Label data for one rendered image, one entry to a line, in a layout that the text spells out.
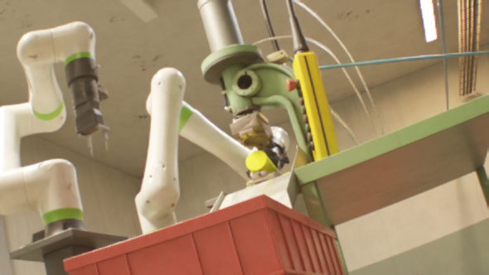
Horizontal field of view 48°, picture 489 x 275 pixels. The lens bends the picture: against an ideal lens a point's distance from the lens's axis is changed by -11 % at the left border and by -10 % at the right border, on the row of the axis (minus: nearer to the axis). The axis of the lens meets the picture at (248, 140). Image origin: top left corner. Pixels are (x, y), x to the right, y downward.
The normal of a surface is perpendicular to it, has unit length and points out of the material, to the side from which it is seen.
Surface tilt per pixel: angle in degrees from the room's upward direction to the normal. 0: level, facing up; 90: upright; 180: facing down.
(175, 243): 90
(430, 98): 90
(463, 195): 90
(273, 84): 90
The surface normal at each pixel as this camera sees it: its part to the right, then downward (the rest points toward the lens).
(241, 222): -0.32, -0.24
